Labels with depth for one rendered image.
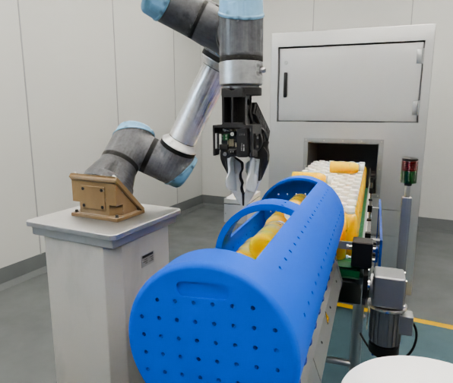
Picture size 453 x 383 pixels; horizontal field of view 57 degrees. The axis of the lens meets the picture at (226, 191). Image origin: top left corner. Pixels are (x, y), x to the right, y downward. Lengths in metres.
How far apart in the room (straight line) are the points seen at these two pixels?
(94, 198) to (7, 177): 2.72
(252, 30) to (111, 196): 0.65
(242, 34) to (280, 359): 0.50
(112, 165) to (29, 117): 2.83
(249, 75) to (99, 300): 0.74
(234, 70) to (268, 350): 0.44
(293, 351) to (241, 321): 0.08
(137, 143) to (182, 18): 0.54
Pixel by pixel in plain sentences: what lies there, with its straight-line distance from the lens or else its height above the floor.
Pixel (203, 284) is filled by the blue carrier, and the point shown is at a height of 1.20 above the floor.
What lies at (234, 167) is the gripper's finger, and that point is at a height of 1.35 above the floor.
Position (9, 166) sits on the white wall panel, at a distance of 3.92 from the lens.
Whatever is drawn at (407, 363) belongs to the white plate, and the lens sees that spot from 0.81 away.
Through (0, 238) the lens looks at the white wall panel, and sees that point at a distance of 3.95.
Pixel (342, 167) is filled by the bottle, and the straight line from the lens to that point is 2.48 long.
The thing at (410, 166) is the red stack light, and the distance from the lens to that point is 1.82.
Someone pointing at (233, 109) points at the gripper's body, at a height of 1.45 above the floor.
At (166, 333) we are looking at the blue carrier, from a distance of 0.70.
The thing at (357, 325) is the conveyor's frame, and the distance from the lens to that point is 2.04.
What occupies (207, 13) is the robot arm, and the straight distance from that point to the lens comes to 0.83.
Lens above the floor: 1.45
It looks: 11 degrees down
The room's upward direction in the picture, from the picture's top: straight up
